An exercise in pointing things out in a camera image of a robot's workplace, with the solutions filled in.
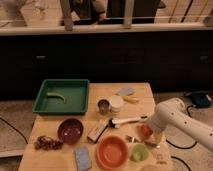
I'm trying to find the black floor cable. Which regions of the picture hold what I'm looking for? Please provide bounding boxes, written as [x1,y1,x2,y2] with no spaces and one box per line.
[0,116,30,145]
[165,105,200,171]

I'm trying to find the bunch of dark grapes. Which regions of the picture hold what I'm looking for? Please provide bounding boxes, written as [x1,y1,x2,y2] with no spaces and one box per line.
[34,136,63,151]

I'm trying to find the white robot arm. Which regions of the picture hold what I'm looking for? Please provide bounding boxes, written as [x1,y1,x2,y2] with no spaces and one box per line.
[147,98,213,152]

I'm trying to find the green plastic tray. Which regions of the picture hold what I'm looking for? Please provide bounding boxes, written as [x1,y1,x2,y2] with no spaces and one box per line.
[33,79,90,115]

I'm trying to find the white round container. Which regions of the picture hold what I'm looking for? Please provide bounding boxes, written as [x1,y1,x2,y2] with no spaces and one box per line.
[109,95,124,113]

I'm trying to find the yellow banana piece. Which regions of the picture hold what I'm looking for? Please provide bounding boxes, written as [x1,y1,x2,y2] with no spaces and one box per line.
[122,96,139,104]

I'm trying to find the dark blue bag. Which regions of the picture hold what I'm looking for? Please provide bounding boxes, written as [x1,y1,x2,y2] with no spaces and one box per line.
[187,92,212,108]

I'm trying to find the orange bowl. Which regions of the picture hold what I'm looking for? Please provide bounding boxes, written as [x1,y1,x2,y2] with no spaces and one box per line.
[95,136,128,170]

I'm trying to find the purple bowl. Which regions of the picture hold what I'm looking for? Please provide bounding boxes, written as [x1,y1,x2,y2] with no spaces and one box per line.
[57,118,84,145]

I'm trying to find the black left floor cable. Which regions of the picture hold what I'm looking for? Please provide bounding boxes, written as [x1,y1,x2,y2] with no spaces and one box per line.
[0,116,30,145]

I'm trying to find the blue sponge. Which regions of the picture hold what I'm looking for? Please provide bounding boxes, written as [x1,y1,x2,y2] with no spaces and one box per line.
[74,146,92,171]

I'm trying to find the white black eraser block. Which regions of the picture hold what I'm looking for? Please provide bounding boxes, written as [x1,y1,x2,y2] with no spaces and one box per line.
[87,121,108,143]

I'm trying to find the small green cup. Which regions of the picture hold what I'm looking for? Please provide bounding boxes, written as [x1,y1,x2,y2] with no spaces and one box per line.
[130,144,149,162]

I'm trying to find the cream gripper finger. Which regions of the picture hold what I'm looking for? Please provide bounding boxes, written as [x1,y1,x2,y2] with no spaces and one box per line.
[151,133,163,145]

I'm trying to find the metal can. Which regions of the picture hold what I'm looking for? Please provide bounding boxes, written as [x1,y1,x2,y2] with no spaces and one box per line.
[98,99,110,115]

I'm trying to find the red apple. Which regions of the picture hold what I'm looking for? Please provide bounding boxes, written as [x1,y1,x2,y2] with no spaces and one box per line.
[139,124,153,138]

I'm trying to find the green banana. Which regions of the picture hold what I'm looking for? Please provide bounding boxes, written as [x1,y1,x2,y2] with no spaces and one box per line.
[46,92,67,103]

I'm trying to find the silver fork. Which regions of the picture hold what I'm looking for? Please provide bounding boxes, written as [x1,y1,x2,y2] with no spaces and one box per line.
[125,135,160,148]

